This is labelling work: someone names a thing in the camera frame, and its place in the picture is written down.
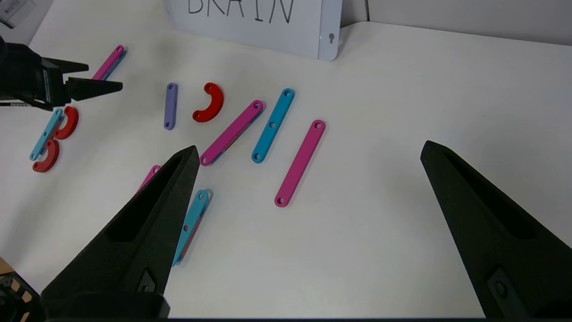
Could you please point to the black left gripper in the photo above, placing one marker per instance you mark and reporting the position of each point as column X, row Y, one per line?
column 27, row 76

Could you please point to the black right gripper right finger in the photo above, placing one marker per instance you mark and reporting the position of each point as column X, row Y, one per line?
column 514, row 259

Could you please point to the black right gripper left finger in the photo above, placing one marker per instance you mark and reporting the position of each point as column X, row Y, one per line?
column 134, row 250

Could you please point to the pink wooden bar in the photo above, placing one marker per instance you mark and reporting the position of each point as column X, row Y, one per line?
column 149, row 176
column 232, row 133
column 300, row 163
column 109, row 62

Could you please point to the small red wooden arc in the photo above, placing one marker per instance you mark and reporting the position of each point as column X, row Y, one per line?
column 215, row 105

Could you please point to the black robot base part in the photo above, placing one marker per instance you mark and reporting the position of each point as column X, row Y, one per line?
column 13, row 304

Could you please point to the white BRAIN sign card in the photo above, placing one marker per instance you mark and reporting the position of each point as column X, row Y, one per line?
column 254, row 27

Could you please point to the large red wooden arc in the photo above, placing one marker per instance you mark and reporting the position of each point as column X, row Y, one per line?
column 71, row 123
column 51, row 158

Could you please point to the long blue wooden bar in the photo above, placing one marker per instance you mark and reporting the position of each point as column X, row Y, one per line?
column 45, row 134
column 194, row 217

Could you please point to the short purple wooden bar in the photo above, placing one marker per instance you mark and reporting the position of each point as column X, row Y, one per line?
column 170, row 107

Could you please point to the short blue wooden bar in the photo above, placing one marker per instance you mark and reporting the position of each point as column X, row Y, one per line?
column 272, row 125

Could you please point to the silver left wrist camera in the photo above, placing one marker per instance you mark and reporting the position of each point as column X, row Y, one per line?
column 18, row 13

